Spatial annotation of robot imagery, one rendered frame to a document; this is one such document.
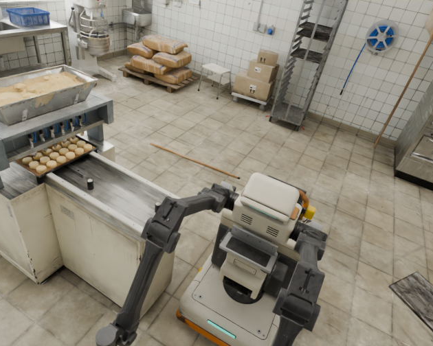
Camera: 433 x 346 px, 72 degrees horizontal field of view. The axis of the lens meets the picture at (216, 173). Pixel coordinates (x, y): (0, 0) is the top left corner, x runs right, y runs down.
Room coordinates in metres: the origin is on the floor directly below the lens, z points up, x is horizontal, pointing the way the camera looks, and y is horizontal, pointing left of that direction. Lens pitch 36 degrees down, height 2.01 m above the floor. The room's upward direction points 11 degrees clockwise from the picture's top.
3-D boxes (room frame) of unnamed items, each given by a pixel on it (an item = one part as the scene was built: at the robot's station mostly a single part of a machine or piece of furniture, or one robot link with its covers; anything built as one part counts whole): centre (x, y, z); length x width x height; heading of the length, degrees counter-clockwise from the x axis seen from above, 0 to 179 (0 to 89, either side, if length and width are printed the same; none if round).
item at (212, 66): (5.16, 0.32, 0.23); 0.45 x 0.45 x 0.46; 61
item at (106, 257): (1.22, 0.55, 0.45); 0.70 x 0.34 x 0.90; 67
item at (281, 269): (1.02, -0.32, 0.61); 0.28 x 0.27 x 0.25; 69
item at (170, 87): (5.27, 1.36, 0.06); 1.20 x 0.80 x 0.11; 71
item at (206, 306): (1.20, -0.32, 0.16); 0.67 x 0.64 x 0.25; 159
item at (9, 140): (1.42, 1.01, 1.01); 0.72 x 0.33 x 0.34; 157
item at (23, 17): (4.04, 2.79, 0.95); 0.40 x 0.30 x 0.14; 162
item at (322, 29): (4.57, -0.96, 1.41); 0.60 x 0.40 x 0.01; 162
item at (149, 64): (5.07, 1.44, 0.32); 0.72 x 0.42 x 0.17; 73
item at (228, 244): (0.93, -0.22, 0.92); 0.28 x 0.16 x 0.22; 69
